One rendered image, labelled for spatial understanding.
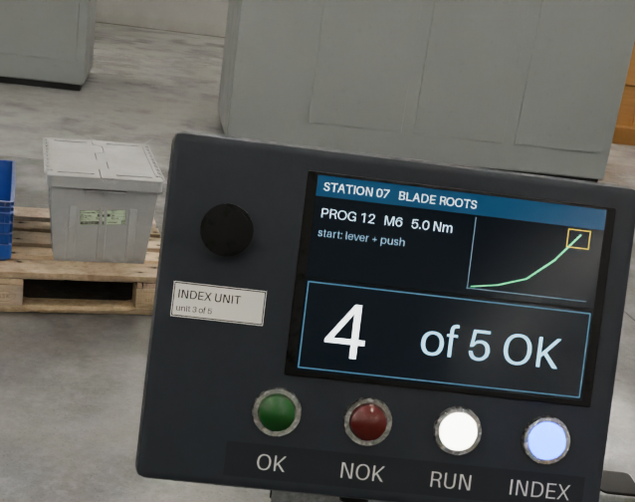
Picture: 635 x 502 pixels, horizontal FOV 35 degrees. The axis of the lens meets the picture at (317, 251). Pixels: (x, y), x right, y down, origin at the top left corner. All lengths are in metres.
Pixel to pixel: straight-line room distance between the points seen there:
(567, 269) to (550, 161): 6.42
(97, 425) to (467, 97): 4.34
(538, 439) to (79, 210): 3.14
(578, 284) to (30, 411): 2.48
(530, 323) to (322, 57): 5.91
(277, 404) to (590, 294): 0.18
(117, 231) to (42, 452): 1.15
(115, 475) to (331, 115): 4.20
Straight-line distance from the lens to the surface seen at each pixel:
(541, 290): 0.56
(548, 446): 0.57
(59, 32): 7.95
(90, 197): 3.62
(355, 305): 0.54
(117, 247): 3.70
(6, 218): 3.63
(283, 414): 0.54
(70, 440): 2.81
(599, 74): 6.98
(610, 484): 0.69
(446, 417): 0.56
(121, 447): 2.79
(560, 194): 0.57
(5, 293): 3.60
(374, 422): 0.55
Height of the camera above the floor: 1.36
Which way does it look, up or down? 17 degrees down
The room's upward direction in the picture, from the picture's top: 8 degrees clockwise
